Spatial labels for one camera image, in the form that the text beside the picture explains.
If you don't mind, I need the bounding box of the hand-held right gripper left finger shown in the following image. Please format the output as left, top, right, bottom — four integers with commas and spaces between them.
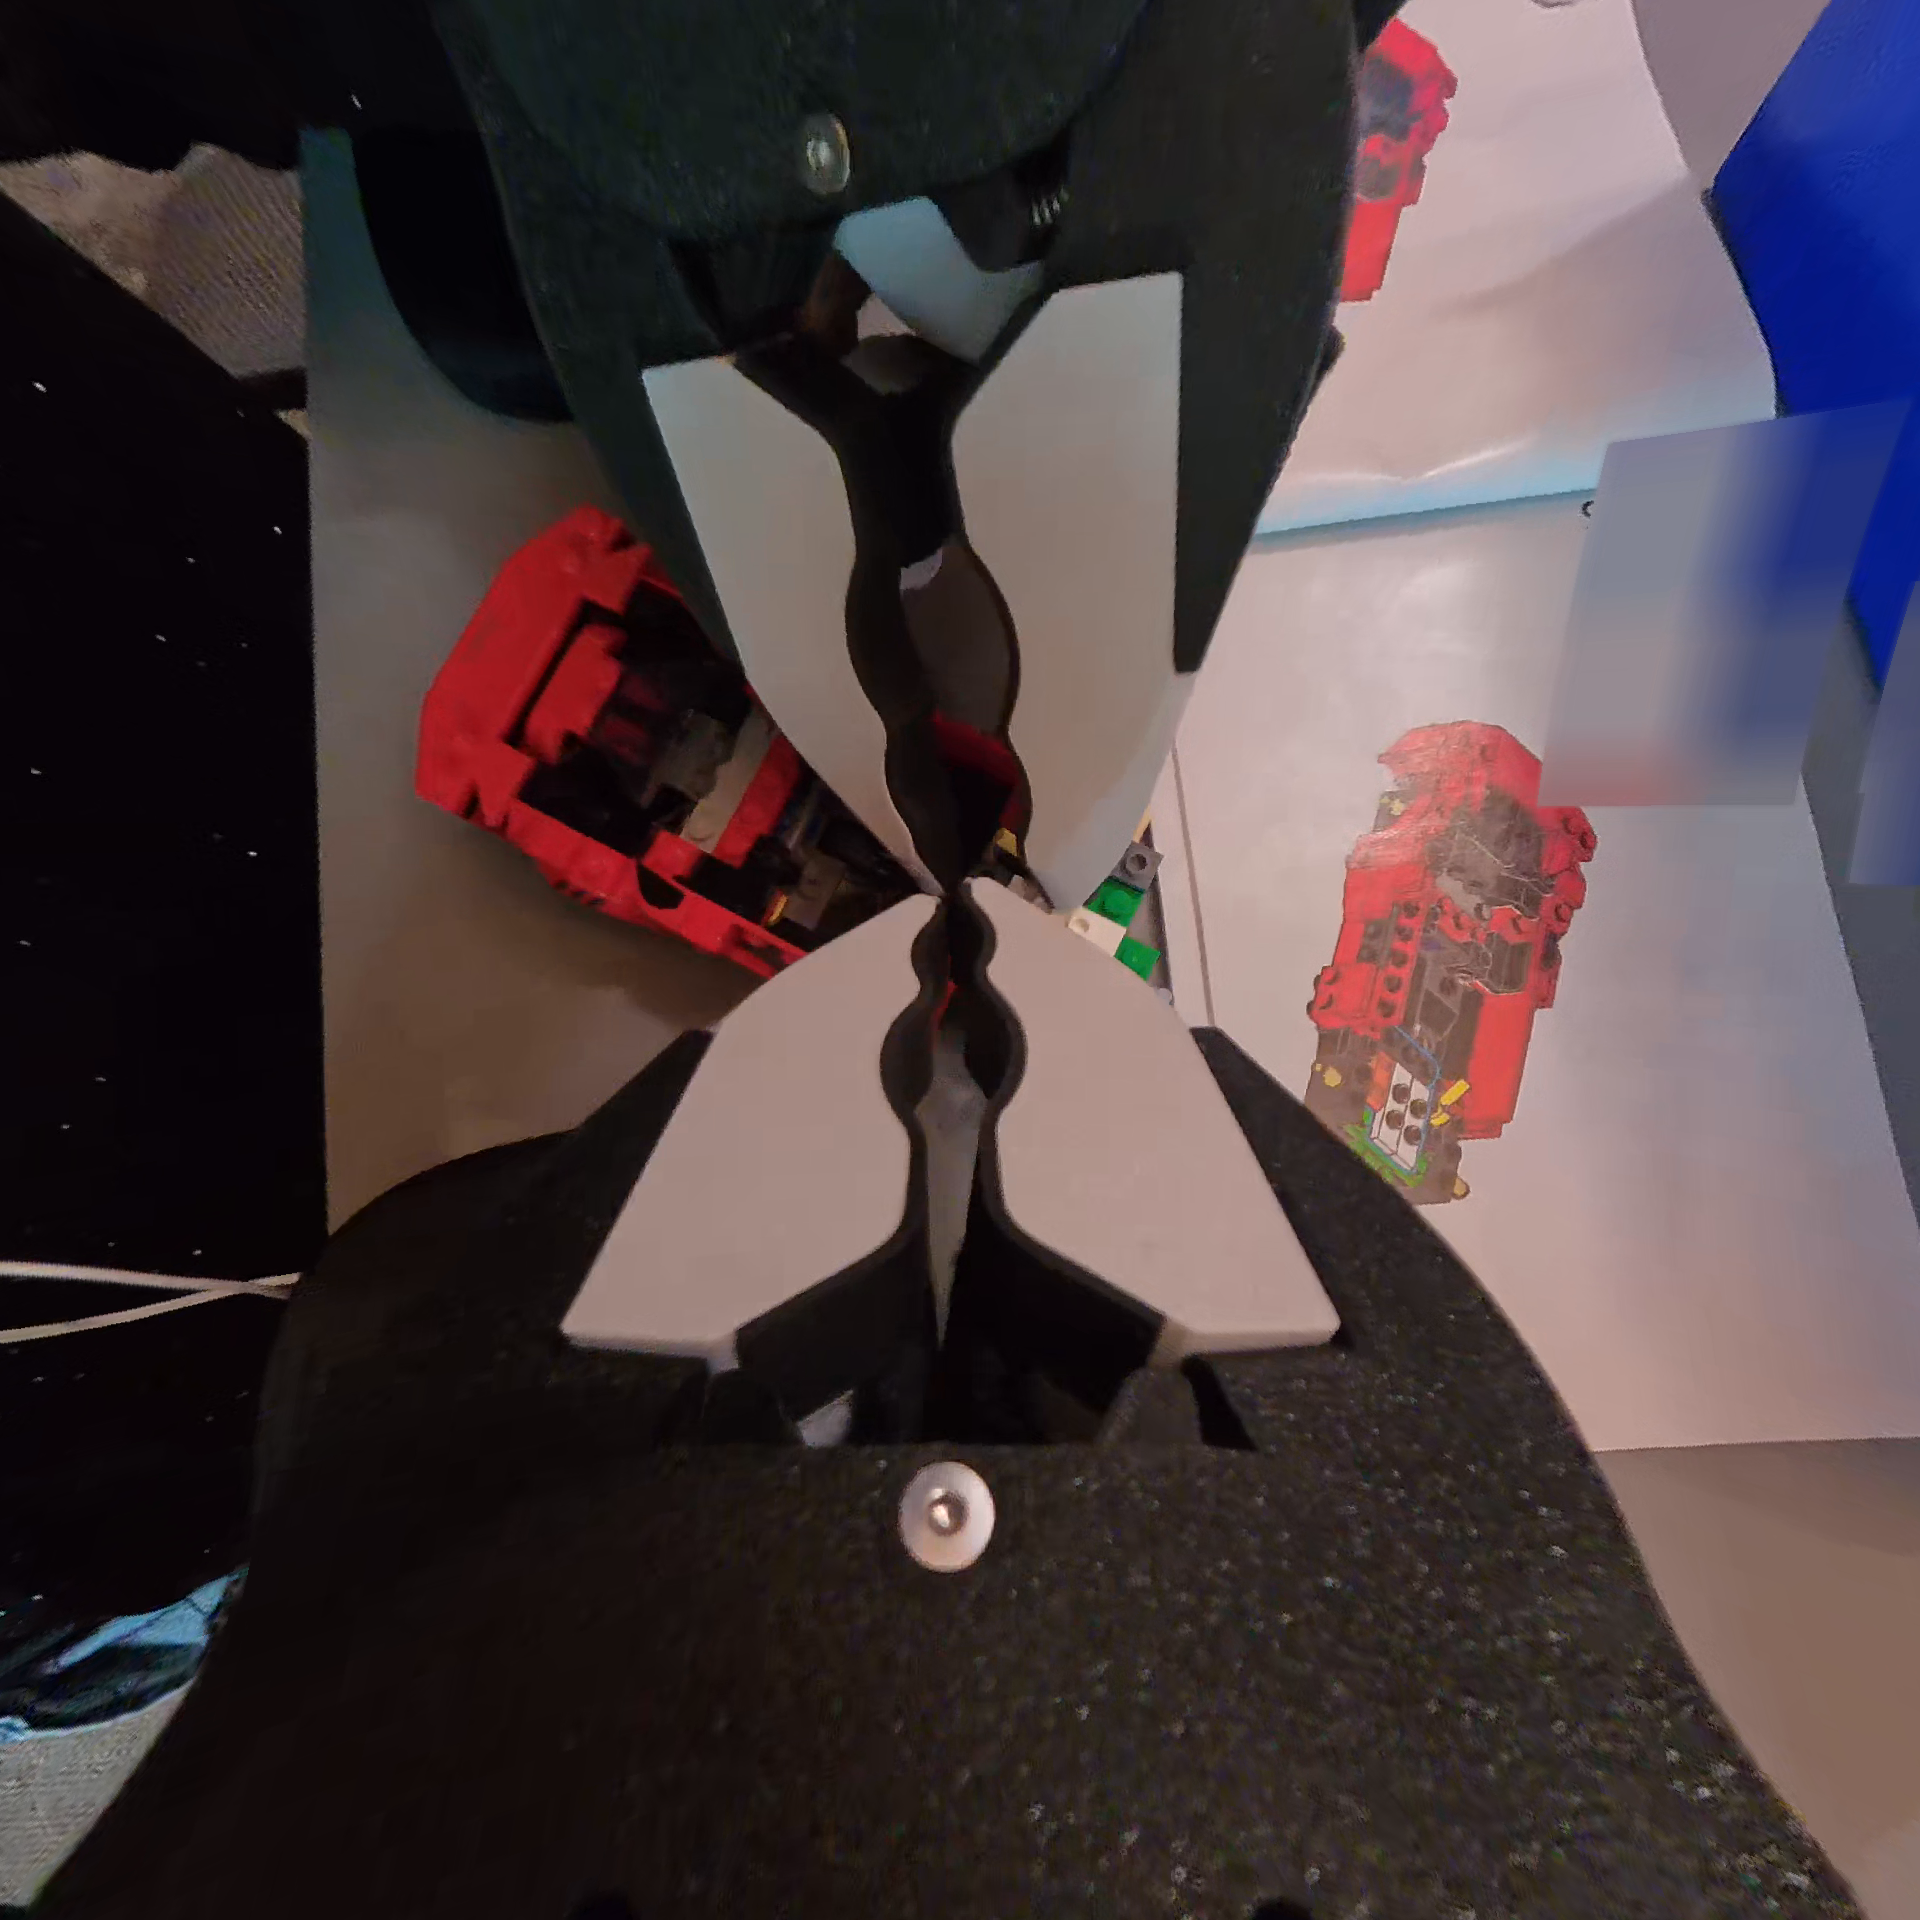
558, 894, 951, 1375

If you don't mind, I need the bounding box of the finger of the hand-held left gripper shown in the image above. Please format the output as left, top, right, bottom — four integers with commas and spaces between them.
944, 271, 1188, 915
639, 349, 948, 894

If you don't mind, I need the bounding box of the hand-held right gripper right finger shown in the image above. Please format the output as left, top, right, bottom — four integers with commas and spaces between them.
957, 879, 1344, 1370

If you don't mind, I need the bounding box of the red lego car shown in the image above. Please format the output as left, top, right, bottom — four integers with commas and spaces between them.
416, 504, 1177, 993

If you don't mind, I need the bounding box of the lego instruction booklet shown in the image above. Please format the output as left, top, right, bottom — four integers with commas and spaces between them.
1166, 0, 1920, 1459

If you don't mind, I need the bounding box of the large blue plastic bin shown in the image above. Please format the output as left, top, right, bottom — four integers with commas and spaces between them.
1711, 0, 1920, 693

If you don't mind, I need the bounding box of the light blue cloth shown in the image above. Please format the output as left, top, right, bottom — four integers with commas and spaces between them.
0, 1567, 250, 1920

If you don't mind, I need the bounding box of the white cable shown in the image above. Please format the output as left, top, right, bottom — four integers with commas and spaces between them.
0, 1260, 302, 1345

